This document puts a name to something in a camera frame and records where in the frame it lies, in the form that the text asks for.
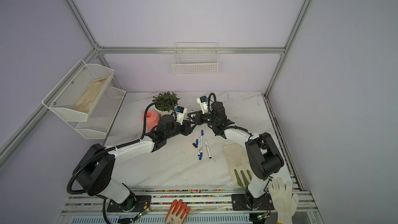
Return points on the pink watering can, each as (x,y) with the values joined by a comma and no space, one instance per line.
(152,119)

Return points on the beige green work glove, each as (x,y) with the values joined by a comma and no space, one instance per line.
(238,164)

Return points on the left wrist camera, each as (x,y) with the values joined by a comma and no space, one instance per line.
(180,114)

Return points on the orange rubber glove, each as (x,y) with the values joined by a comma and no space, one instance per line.
(177,213)

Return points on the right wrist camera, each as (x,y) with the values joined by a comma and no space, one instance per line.
(203,102)

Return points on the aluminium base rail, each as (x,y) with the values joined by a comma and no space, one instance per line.
(207,206)

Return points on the white pen blue end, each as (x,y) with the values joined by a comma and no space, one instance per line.
(198,146)

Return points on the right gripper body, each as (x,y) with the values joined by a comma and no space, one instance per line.
(199,118)

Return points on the white knit glove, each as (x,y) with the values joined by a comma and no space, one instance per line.
(284,200)

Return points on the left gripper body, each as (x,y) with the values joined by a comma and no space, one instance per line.
(185,126)

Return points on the white two-tier mesh shelf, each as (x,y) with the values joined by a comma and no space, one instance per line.
(97,123)

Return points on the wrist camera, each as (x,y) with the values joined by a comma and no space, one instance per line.
(180,114)
(203,102)

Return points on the green potted plant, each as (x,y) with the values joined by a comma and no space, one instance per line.
(165,102)

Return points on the white pen with blue cap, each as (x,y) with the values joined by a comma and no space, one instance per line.
(201,143)

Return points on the white wire wall basket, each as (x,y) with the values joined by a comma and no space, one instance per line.
(192,58)

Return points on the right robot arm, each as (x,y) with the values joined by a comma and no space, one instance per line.
(263,155)

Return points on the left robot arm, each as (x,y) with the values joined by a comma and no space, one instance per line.
(94,173)

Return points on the white pen right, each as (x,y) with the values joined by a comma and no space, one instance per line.
(208,149)

